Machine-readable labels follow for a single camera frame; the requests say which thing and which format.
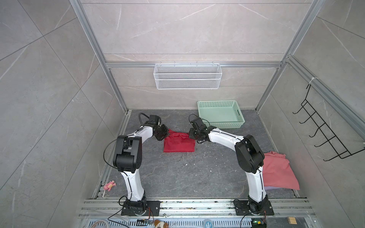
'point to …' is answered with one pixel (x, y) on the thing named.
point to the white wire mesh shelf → (170, 76)
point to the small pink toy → (108, 186)
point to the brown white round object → (158, 224)
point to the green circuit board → (258, 223)
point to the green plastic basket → (221, 114)
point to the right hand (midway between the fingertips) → (190, 133)
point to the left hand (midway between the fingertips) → (170, 129)
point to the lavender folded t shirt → (270, 187)
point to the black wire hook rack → (338, 146)
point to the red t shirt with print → (177, 142)
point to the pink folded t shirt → (277, 172)
